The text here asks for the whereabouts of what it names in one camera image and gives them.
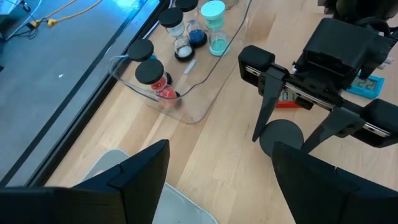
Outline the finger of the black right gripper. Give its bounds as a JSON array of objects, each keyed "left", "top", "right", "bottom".
[
  {"left": 251, "top": 66, "right": 290, "bottom": 143},
  {"left": 300, "top": 106, "right": 367, "bottom": 154}
]

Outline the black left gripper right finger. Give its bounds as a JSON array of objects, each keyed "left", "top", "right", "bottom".
[{"left": 272, "top": 141, "right": 398, "bottom": 224}]

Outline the white sand hourglass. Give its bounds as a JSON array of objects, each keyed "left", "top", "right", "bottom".
[{"left": 158, "top": 7, "right": 196, "bottom": 62}]

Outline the teal digital thermometer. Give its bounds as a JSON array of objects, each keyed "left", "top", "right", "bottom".
[{"left": 345, "top": 73, "right": 386, "bottom": 100}]

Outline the black metal table frame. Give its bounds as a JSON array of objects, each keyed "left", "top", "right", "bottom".
[{"left": 6, "top": 0, "right": 172, "bottom": 187}]

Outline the clear plastic bin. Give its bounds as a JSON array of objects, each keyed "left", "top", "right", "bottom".
[{"left": 107, "top": 0, "right": 252, "bottom": 124}]

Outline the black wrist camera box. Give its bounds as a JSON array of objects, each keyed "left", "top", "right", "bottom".
[{"left": 294, "top": 17, "right": 391, "bottom": 94}]

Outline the red digital thermometer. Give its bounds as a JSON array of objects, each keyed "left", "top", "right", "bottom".
[{"left": 275, "top": 90, "right": 303, "bottom": 109}]

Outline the grey plastic bin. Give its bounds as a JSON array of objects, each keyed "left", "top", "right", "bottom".
[{"left": 80, "top": 148, "right": 219, "bottom": 224}]

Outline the red sand hourglass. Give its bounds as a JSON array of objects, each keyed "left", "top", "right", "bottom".
[{"left": 134, "top": 58, "right": 182, "bottom": 108}]

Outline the yellow cable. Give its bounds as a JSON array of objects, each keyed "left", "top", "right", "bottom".
[{"left": 30, "top": 0, "right": 103, "bottom": 28}]

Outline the orange sand hourglass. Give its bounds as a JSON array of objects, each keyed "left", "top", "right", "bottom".
[{"left": 259, "top": 119, "right": 305, "bottom": 158}]

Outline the light blue sand hourglass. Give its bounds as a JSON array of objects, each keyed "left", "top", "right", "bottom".
[{"left": 127, "top": 39, "right": 173, "bottom": 85}]

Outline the dark blue sand hourglass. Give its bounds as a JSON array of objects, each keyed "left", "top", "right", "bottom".
[{"left": 175, "top": 0, "right": 208, "bottom": 49}]

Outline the mint green hourglass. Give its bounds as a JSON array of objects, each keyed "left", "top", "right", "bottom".
[{"left": 200, "top": 0, "right": 231, "bottom": 57}]

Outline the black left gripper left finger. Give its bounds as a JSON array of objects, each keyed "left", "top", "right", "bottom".
[{"left": 0, "top": 139, "right": 171, "bottom": 224}]

